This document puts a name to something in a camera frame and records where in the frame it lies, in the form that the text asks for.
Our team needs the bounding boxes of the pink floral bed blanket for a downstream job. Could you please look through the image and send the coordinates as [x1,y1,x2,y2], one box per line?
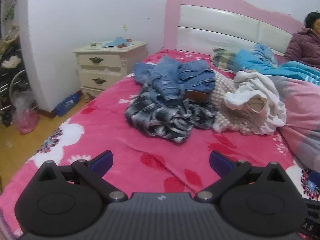
[0,49,320,240]

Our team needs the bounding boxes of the cream nightstand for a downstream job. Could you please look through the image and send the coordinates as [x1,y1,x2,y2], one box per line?
[72,41,148,99]

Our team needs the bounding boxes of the green checkered pillow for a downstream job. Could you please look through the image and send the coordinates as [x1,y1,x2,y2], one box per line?
[211,48,238,70]

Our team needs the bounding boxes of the pink grey duvet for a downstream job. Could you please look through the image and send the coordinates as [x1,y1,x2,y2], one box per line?
[275,76,320,170]

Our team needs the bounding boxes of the black white plaid shirt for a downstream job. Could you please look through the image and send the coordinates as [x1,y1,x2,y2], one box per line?
[125,84,218,143]

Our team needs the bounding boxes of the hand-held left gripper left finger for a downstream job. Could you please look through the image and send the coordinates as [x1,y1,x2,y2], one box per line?
[37,150,128,203]

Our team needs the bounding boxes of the beige knit sweater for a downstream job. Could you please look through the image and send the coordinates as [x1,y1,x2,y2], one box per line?
[211,70,253,134]

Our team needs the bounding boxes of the blue denim jeans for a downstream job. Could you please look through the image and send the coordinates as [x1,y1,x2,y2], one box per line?
[134,56,217,103]

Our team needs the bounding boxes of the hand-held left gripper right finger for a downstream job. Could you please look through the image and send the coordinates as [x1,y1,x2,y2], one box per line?
[195,150,285,202]

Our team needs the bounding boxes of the blue plastic package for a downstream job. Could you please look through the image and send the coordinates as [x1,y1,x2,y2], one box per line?
[54,94,82,117]

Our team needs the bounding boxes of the white garment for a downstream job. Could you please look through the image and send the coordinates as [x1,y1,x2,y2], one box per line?
[224,70,287,135]

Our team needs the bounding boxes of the wheelchair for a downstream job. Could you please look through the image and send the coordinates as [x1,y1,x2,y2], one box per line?
[0,22,30,128]

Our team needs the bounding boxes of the blue striped quilt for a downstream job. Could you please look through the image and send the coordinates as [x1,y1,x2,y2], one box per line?
[235,44,320,87]

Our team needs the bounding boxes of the blue paper sheet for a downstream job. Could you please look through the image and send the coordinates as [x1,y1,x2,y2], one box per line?
[102,37,135,48]

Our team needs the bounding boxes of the pink white bed headboard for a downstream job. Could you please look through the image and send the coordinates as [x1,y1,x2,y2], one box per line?
[162,0,304,58]

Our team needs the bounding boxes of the pink clear plastic bag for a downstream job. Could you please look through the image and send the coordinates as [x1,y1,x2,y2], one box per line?
[11,91,40,134]

